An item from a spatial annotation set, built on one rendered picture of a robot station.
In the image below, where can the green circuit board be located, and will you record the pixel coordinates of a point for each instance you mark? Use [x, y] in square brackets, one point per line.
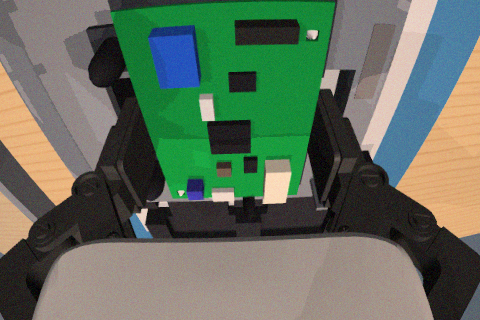
[228, 91]

